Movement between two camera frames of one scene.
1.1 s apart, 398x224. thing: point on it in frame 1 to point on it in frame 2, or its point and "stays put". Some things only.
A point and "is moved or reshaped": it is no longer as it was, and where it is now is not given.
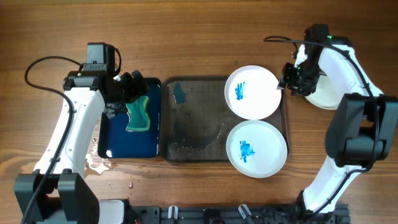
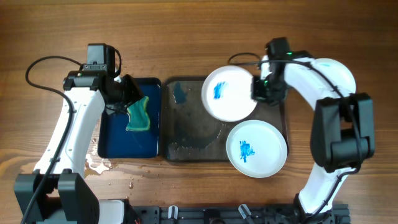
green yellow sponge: (139, 118) stays put
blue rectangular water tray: (115, 142) stays put
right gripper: (286, 78) to (257, 93)
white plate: (251, 93) is moved or reshaped
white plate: (256, 149) stays put
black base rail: (292, 214) stays put
